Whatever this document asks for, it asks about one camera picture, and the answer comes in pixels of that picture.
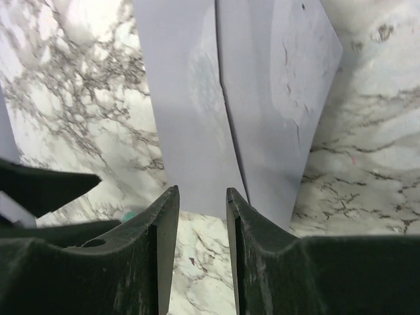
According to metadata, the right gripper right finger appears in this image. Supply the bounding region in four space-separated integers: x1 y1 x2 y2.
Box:
226 188 419 314

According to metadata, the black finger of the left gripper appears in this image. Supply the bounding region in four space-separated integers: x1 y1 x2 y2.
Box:
1 159 101 218

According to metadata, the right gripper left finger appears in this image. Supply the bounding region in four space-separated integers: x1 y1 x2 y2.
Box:
1 186 180 314

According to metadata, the green white glue stick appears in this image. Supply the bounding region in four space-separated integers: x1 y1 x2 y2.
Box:
121 211 137 222

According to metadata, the grey envelope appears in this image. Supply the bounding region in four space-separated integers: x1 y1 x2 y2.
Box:
133 1 343 228

